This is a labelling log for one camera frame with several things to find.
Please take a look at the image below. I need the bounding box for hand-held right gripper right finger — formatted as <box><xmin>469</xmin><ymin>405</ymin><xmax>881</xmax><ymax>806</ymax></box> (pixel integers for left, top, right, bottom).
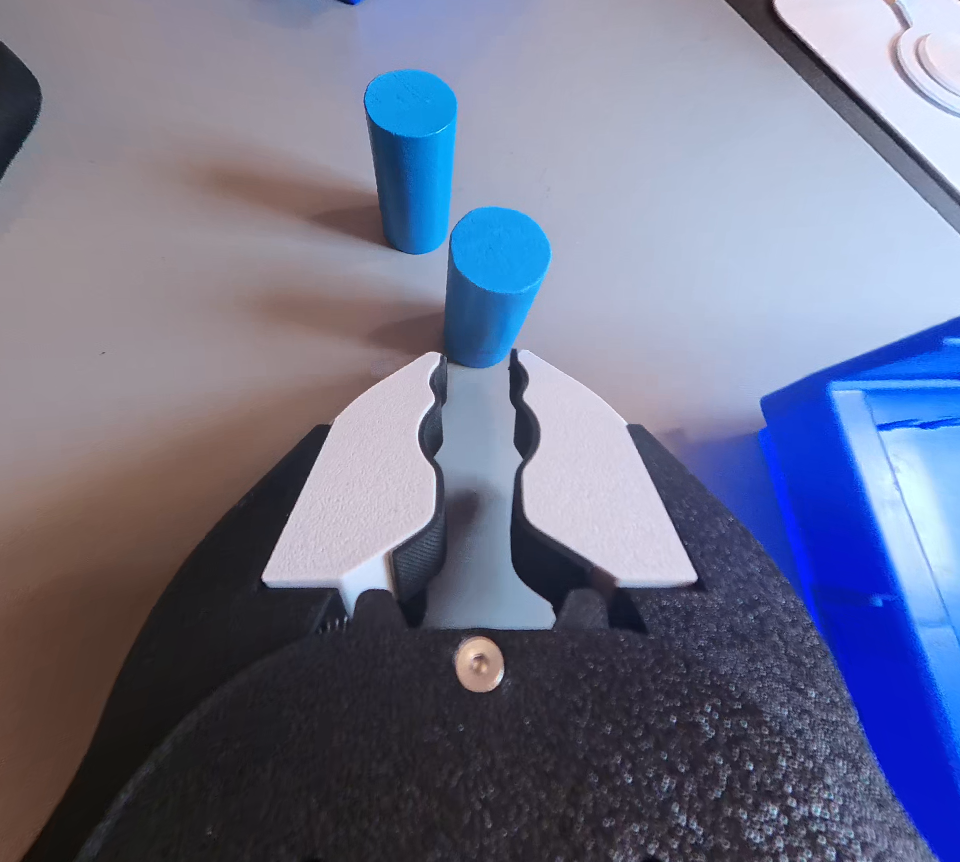
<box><xmin>510</xmin><ymin>348</ymin><xmax>699</xmax><ymax>596</ymax></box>

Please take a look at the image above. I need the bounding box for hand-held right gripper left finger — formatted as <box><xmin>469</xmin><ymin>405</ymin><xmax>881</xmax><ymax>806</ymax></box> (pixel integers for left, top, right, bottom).
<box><xmin>263</xmin><ymin>350</ymin><xmax>451</xmax><ymax>608</ymax></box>

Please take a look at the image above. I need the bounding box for teal wooden cylinder block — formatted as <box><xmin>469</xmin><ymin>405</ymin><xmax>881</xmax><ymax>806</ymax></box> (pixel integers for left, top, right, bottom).
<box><xmin>444</xmin><ymin>209</ymin><xmax>553</xmax><ymax>370</ymax></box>

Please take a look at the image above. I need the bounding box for blue wooden cylinder block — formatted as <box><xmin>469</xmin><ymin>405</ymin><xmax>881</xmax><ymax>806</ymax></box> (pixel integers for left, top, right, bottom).
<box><xmin>365</xmin><ymin>69</ymin><xmax>460</xmax><ymax>256</ymax></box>

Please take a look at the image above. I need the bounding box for black wrist rest pad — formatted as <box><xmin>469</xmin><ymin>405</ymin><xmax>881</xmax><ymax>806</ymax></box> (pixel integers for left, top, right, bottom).
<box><xmin>0</xmin><ymin>41</ymin><xmax>43</xmax><ymax>181</ymax></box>

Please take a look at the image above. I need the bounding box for white document stand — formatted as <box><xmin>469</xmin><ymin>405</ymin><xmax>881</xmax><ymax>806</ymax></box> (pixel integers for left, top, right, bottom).
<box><xmin>773</xmin><ymin>0</ymin><xmax>960</xmax><ymax>155</ymax></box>

